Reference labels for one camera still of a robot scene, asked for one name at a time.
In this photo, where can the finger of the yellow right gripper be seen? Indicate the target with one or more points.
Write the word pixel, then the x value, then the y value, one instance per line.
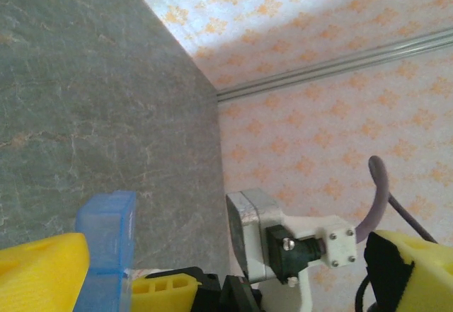
pixel 163 294

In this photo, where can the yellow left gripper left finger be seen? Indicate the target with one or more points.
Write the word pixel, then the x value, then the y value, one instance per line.
pixel 39 276

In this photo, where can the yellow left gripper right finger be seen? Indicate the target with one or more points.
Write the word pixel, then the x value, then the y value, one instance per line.
pixel 424 276

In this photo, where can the blue pill organizer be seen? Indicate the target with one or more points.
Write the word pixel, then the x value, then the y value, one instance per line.
pixel 106 227

